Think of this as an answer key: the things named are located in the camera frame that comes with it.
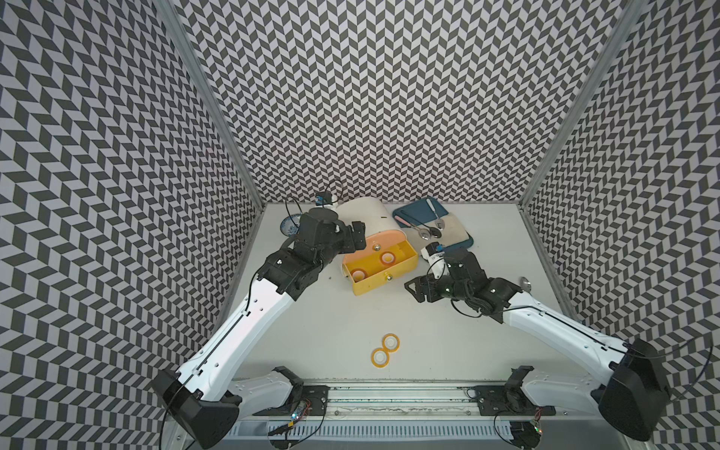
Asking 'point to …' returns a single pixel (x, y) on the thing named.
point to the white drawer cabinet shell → (369, 210)
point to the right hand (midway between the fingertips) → (416, 287)
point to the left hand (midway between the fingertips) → (349, 230)
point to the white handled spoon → (439, 222)
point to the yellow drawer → (382, 266)
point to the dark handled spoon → (433, 231)
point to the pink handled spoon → (424, 233)
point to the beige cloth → (452, 233)
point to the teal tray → (425, 210)
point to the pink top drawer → (379, 242)
